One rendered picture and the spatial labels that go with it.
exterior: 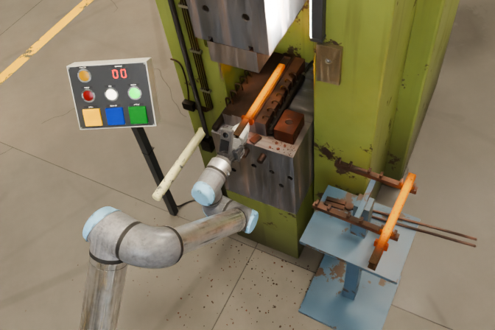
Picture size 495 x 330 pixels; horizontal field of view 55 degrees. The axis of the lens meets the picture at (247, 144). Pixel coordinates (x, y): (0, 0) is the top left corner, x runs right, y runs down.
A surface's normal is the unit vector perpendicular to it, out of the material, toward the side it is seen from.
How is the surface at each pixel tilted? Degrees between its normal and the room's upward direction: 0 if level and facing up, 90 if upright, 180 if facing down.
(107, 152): 0
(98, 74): 60
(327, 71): 90
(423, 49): 90
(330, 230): 0
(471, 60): 0
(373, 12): 90
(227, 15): 90
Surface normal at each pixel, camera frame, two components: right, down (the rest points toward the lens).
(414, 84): -0.44, 0.72
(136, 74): -0.07, 0.36
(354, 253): -0.11, -0.62
